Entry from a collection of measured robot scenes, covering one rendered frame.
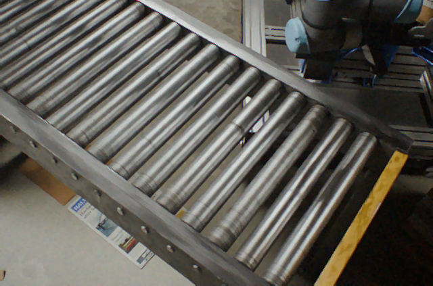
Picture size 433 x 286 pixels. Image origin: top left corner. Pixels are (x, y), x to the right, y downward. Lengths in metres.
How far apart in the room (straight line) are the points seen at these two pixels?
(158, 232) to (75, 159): 0.24
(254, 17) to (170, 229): 1.49
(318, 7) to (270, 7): 1.43
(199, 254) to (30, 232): 1.06
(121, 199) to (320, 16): 0.54
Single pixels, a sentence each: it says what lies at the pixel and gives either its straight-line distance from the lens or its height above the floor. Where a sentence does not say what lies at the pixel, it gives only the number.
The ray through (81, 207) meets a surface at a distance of 1.92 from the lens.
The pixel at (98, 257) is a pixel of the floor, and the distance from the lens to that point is 1.83.
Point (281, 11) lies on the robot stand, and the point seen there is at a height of 0.21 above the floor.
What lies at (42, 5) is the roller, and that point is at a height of 0.80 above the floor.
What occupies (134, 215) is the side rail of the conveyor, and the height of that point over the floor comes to 0.80.
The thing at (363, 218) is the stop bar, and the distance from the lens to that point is 1.03.
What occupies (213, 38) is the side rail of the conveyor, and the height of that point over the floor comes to 0.80.
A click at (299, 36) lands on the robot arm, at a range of 1.02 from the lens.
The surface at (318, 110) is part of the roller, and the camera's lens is 1.19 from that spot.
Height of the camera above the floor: 1.68
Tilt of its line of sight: 51 degrees down
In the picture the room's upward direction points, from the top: 8 degrees clockwise
